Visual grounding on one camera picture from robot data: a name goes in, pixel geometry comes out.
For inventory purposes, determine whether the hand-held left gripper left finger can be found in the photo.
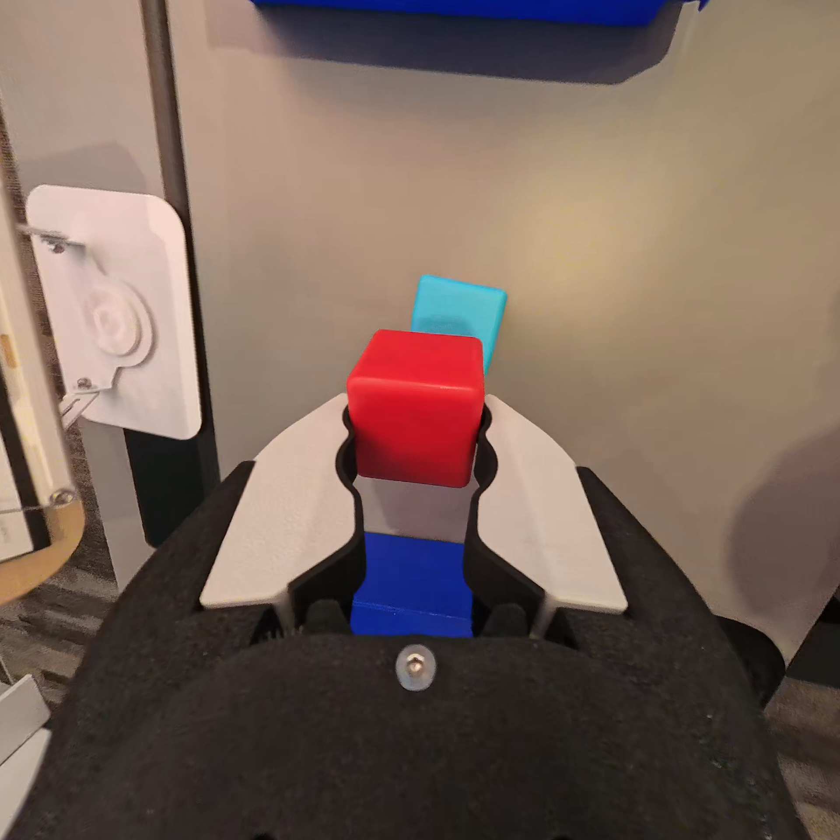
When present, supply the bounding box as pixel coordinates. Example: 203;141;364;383
199;392;366;641

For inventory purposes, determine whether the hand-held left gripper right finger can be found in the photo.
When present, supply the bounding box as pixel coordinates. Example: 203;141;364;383
463;394;629;641

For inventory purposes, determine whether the blue plastic bin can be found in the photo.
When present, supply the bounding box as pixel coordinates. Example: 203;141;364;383
350;533;475;639
249;0;710;27

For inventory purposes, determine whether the red cube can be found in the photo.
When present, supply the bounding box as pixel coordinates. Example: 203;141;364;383
346;329;487;488

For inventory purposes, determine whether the light blue cube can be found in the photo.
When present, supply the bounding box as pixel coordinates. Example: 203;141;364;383
411;274;508;376

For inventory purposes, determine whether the dark rectangular table pad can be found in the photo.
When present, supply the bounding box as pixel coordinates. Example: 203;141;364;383
125;430;221;549

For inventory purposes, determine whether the black wrist rest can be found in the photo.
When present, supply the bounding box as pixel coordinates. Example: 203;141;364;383
715;613;788;710

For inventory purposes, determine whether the white document stand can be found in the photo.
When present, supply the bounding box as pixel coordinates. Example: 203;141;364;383
0;185;203;519

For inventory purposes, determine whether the printed instruction board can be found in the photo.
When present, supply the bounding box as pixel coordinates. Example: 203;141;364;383
0;367;53;565

